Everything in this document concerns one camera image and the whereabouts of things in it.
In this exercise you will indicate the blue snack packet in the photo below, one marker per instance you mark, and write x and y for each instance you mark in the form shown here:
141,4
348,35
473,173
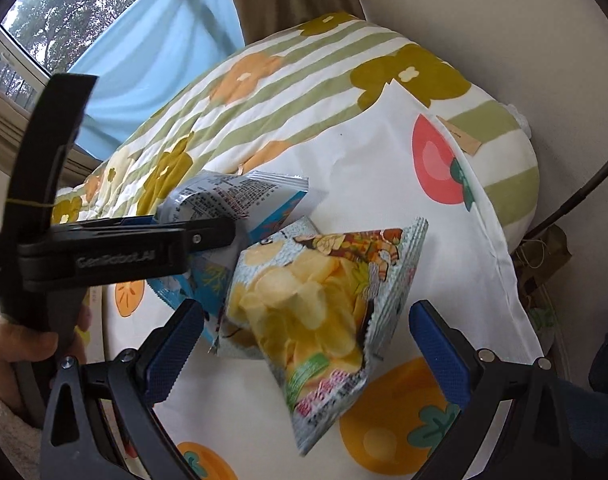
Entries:
223,195

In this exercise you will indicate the dark blue chair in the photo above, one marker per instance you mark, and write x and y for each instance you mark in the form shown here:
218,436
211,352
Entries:
604,375

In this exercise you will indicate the person's left hand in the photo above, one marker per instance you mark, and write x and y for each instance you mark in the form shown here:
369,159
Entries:
3,350

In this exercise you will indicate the person's left forearm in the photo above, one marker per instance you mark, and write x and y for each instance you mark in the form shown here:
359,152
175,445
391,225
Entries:
8,435

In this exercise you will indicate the blue sheer curtain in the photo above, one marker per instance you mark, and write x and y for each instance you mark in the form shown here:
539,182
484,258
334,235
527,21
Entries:
158,50

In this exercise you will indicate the camouflage green bag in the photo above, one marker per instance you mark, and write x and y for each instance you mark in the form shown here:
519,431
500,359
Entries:
549,255

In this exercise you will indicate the potato chip packet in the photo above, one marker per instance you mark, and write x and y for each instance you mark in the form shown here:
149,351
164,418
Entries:
304,300

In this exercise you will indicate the brown blanket tag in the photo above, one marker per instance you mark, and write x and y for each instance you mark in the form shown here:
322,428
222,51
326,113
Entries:
459,135

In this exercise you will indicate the window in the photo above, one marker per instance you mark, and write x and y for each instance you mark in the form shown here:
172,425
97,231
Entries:
58,5

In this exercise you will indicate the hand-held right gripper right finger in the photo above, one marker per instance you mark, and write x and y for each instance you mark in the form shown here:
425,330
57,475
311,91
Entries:
439,345

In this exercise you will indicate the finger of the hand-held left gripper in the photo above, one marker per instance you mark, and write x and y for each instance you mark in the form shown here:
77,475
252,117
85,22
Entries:
108,252

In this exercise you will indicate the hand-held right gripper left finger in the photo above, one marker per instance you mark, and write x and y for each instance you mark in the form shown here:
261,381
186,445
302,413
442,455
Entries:
168,355

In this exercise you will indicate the fruit and flower printed blanket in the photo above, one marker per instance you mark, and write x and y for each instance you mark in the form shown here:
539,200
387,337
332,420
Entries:
334,160

